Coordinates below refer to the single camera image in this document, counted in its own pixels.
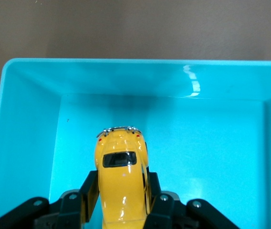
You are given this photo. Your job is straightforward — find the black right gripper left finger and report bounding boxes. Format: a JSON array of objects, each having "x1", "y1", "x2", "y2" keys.
[{"x1": 0, "y1": 170, "x2": 100, "y2": 229}]

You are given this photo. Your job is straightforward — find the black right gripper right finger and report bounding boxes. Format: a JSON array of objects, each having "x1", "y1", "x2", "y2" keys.
[{"x1": 142, "y1": 171, "x2": 240, "y2": 229}]

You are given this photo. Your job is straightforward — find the yellow beetle toy car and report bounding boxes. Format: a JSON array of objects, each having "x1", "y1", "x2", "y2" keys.
[{"x1": 94, "y1": 125, "x2": 150, "y2": 229}]

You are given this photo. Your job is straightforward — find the turquoise plastic bin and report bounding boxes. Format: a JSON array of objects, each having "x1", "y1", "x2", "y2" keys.
[{"x1": 0, "y1": 58, "x2": 271, "y2": 229}]

